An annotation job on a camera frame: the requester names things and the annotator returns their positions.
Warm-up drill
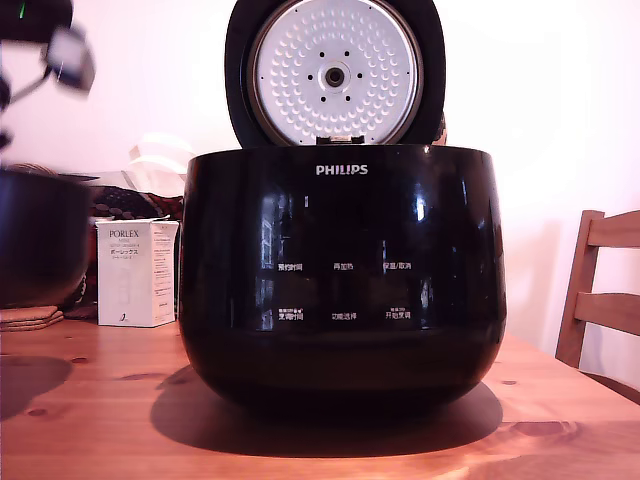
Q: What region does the dark metal pot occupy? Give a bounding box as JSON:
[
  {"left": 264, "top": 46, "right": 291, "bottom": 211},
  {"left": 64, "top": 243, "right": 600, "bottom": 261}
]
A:
[{"left": 0, "top": 167, "right": 94, "bottom": 309}]

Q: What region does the black rice cooker body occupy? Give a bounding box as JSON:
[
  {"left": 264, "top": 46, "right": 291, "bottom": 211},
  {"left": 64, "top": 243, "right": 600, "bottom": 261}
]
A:
[{"left": 180, "top": 144, "right": 507, "bottom": 409}]

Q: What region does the black rice cooker lid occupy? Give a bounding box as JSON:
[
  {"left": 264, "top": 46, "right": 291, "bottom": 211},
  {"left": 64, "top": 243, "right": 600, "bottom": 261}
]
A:
[{"left": 224, "top": 0, "right": 447, "bottom": 149}]

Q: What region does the white Porlex box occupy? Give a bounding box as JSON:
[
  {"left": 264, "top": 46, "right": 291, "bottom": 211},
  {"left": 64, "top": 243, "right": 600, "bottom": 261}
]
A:
[{"left": 95, "top": 218, "right": 180, "bottom": 329}]

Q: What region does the floral patterned bag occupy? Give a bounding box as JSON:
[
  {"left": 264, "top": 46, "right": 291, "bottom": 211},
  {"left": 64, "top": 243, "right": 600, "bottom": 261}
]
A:
[{"left": 88, "top": 184, "right": 185, "bottom": 222}]

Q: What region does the wooden chair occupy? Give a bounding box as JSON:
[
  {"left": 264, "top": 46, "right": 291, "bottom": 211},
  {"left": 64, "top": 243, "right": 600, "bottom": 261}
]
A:
[{"left": 554, "top": 209, "right": 640, "bottom": 397}]

